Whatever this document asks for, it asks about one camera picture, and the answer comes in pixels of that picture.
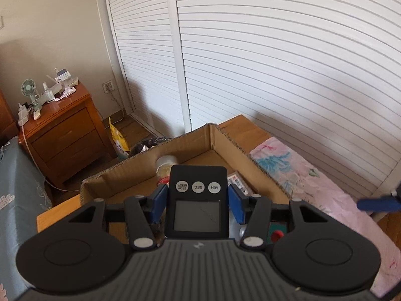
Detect grey shark toy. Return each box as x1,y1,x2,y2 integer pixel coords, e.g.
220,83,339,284
229,209,247,244

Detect red wooden robot toy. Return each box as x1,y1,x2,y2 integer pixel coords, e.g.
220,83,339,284
267,221,287,244

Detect clear plastic case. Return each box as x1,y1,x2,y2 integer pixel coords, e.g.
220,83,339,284
228,171,254,196

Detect black digital timer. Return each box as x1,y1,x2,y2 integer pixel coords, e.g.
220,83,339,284
164,165,229,239

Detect brown cardboard box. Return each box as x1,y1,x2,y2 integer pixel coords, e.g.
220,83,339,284
79,123,291,245

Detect floral pink table cloth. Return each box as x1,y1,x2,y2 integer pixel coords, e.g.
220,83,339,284
250,137,400,297

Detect clear bottle yellow capsules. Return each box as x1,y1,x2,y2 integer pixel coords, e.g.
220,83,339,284
156,155,178,186

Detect yellow plastic bag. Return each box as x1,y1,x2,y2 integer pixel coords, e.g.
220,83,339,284
109,118,131,160

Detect blue bed sheet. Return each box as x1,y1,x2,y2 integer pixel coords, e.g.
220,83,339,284
0,137,52,300

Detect wooden nightstand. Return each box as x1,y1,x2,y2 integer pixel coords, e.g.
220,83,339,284
19,83,117,188

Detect white louvered closet door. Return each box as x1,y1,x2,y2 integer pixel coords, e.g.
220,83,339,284
106,0,400,197

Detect clear spray bottle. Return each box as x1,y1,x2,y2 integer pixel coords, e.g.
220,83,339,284
43,82,54,102

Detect wooden bed headboard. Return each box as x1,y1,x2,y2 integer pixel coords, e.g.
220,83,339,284
0,92,19,145

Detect white power strip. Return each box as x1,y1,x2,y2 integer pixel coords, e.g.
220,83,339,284
18,103,29,127

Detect white phone stand holder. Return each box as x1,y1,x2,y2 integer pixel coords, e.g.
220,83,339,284
54,68,73,90

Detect small green desk fan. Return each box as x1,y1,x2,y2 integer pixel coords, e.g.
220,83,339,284
21,79,41,111

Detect white power cable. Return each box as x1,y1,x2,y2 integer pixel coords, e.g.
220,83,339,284
20,125,82,192

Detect wall power outlet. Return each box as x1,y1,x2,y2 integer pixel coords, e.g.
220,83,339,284
102,81,115,94

